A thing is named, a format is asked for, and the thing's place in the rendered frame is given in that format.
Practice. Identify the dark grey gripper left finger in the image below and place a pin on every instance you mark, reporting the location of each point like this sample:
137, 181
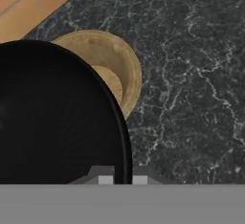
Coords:
101, 174

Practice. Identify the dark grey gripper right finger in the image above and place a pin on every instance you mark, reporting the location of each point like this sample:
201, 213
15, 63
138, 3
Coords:
142, 176

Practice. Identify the large black bowl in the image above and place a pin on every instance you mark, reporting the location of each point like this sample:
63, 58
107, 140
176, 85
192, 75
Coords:
54, 116

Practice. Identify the small tan wooden bowl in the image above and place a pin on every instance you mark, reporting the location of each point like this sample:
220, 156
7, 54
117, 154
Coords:
115, 62

